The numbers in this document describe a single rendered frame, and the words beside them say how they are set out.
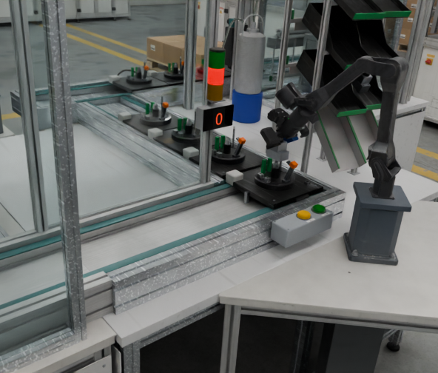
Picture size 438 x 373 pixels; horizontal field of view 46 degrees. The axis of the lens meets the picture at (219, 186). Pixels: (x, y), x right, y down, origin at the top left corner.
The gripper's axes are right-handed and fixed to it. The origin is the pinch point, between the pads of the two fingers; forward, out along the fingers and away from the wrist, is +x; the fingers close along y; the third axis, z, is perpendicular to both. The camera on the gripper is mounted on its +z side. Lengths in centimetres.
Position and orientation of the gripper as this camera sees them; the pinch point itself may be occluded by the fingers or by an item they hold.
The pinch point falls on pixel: (277, 140)
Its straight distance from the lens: 175.4
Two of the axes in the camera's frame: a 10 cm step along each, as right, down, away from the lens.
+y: -7.6, 2.4, -6.0
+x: -4.4, 4.8, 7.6
